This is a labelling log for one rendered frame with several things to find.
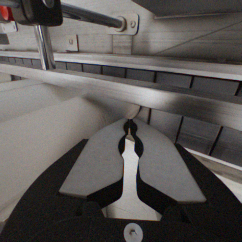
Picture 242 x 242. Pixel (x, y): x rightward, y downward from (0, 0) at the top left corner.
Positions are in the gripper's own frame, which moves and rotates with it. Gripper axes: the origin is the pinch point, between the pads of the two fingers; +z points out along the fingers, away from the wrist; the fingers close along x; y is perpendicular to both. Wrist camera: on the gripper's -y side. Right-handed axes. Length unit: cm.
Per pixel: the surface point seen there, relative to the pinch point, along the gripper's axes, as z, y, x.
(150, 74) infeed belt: 5.0, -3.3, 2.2
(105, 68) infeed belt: 8.3, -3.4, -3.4
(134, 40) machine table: 11.8, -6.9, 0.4
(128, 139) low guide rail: 2.3, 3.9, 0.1
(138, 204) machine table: 9.8, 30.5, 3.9
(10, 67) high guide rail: 5.0, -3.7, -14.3
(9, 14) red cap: 24.6, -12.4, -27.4
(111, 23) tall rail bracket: 9.9, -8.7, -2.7
